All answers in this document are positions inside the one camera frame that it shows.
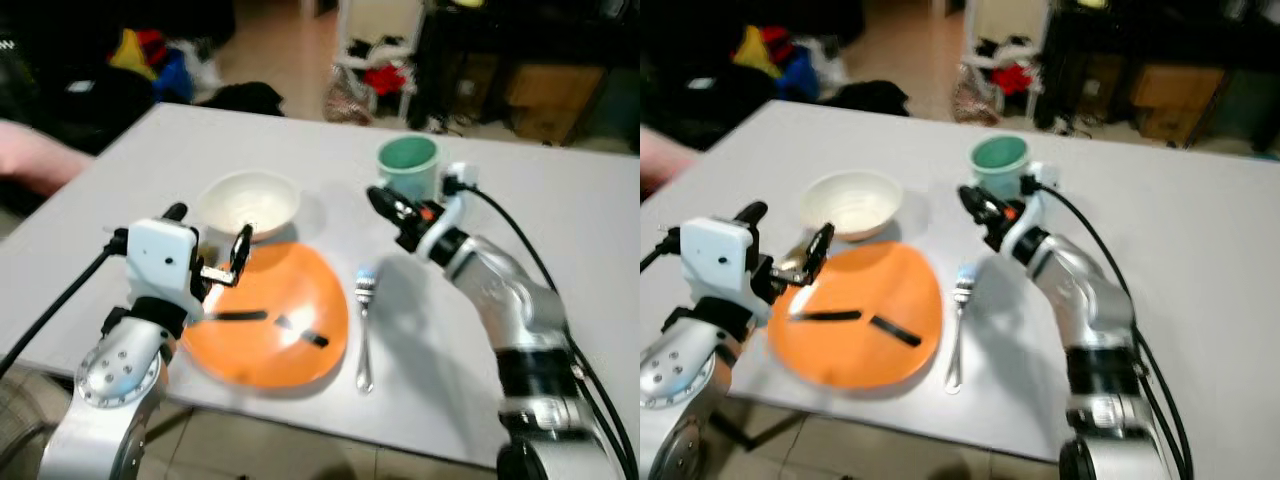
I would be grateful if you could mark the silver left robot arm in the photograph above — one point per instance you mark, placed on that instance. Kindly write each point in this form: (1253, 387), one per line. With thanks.
(110, 390)
(680, 380)

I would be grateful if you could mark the black chair back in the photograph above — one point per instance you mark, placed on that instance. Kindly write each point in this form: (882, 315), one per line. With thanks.
(243, 98)
(865, 97)

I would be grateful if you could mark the dark cabinet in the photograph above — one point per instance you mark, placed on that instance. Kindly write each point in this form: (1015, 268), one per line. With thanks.
(530, 35)
(1160, 35)

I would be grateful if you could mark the black bag pile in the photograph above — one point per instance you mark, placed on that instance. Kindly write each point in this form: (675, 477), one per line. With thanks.
(70, 90)
(700, 90)

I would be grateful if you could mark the white bowl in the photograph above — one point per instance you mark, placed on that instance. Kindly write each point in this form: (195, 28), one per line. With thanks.
(852, 200)
(248, 200)

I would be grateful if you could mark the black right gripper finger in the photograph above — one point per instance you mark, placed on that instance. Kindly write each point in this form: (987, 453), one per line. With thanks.
(385, 198)
(975, 198)
(390, 219)
(978, 220)

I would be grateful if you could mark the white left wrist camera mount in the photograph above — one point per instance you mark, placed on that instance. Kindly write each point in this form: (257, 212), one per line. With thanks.
(725, 255)
(165, 255)

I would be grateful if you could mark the teal cup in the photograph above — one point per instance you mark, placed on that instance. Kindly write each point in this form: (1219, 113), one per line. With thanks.
(408, 170)
(1000, 165)

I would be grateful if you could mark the white rack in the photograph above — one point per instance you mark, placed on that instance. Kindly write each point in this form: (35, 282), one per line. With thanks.
(1005, 50)
(380, 50)

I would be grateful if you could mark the black strip on plate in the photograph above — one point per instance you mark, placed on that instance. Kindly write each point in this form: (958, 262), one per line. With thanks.
(240, 316)
(895, 331)
(825, 316)
(300, 331)

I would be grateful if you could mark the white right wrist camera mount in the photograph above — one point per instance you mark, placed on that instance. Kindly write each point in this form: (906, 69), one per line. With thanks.
(1030, 215)
(445, 225)

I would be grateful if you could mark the red cloth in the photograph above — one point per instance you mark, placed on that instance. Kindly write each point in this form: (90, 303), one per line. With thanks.
(1013, 78)
(385, 80)

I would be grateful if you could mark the gold spoon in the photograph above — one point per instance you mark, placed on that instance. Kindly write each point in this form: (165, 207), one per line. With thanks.
(792, 268)
(214, 272)

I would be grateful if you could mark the yellow cloth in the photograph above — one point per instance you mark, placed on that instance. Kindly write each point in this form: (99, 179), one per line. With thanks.
(130, 55)
(755, 52)

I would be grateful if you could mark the blue cloth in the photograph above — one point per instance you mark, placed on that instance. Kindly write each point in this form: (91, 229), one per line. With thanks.
(175, 75)
(798, 72)

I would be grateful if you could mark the pink cushion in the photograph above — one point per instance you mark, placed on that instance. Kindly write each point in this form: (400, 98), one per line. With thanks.
(40, 160)
(668, 160)

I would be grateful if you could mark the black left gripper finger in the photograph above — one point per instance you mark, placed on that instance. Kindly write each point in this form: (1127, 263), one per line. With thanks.
(242, 250)
(820, 250)

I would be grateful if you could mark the orange plate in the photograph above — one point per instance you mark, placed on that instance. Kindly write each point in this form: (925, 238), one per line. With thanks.
(270, 355)
(850, 360)

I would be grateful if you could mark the brown cardboard box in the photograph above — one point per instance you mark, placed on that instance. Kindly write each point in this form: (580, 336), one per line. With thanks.
(555, 100)
(1180, 100)

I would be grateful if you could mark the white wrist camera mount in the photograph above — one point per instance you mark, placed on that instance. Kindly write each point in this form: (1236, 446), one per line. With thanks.
(725, 255)
(165, 255)
(445, 225)
(1030, 215)

